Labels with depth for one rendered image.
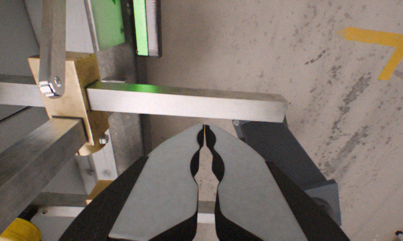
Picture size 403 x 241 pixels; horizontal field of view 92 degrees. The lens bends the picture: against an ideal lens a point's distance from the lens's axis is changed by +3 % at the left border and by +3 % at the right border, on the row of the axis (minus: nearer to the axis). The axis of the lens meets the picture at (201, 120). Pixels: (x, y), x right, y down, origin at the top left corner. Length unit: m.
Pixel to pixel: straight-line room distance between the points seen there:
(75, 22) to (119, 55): 0.15
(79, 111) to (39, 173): 0.08
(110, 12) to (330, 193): 0.83
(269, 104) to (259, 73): 0.90
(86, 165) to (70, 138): 0.45
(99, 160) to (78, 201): 0.23
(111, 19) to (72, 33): 0.20
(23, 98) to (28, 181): 0.13
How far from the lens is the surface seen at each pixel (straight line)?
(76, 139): 0.28
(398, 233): 2.68
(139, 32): 0.39
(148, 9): 0.39
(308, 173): 0.87
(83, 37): 0.53
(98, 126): 0.31
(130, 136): 0.48
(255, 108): 0.26
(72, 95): 0.28
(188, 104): 0.25
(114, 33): 0.36
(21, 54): 0.55
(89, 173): 0.72
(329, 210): 0.86
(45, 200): 0.51
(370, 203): 2.23
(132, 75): 0.41
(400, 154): 1.94
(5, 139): 0.53
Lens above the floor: 1.08
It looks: 61 degrees down
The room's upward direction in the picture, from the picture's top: 179 degrees counter-clockwise
